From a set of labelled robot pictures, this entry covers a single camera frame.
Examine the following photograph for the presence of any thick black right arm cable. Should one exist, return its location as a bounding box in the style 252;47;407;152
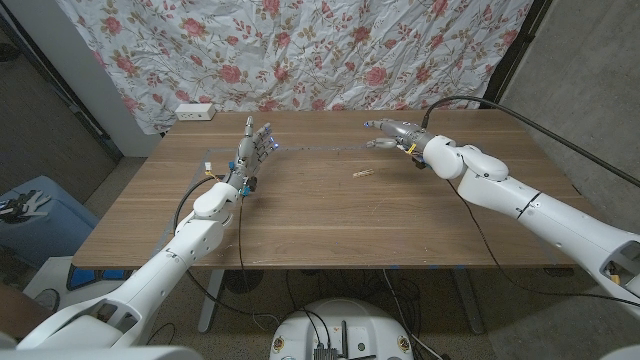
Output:
421;94;640;190

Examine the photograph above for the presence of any white floor cable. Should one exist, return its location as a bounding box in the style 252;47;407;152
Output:
382;269;444;360

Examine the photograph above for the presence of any white power strip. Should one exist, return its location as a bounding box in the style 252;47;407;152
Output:
174;103;217;122

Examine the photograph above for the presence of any black stand pole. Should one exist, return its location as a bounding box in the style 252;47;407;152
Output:
478;0;554;110

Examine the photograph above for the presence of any black round fan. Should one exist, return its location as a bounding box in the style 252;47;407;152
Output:
223;269;265;295

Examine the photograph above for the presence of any black metal frame bar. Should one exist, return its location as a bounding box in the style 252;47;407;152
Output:
0;12;124;162

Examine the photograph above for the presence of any white and blue box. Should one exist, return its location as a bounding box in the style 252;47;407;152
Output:
22;255;134;306

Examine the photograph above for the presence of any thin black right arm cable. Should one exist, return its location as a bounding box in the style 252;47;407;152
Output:
446;178;640;307

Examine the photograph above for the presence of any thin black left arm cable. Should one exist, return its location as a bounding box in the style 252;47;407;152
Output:
236;193;247;272

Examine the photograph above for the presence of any floral backdrop cloth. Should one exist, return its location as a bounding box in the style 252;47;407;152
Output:
54;0;535;135

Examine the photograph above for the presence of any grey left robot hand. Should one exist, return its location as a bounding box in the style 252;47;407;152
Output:
222;115;280;197

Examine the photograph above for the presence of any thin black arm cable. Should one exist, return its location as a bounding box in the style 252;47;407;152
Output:
236;193;247;272
446;178;640;307

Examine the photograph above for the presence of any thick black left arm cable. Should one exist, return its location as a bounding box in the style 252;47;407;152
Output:
173;174;281;326

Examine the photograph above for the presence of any blue storage bin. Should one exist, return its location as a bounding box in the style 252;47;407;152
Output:
0;174;100;269

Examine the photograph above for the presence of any white robot torso base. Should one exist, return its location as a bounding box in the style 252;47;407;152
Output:
269;298;414;360

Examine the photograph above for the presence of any black floor cable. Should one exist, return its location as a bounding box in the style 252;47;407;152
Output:
284;268;424;351

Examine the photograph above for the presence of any white table leg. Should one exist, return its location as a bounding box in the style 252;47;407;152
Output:
197;268;226;335

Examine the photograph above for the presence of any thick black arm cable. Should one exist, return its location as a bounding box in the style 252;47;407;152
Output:
173;174;281;326
421;94;640;190

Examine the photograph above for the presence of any grey table leg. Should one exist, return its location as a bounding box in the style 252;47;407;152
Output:
452;268;485;335

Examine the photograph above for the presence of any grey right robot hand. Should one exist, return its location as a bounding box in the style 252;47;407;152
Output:
363;118;436;169

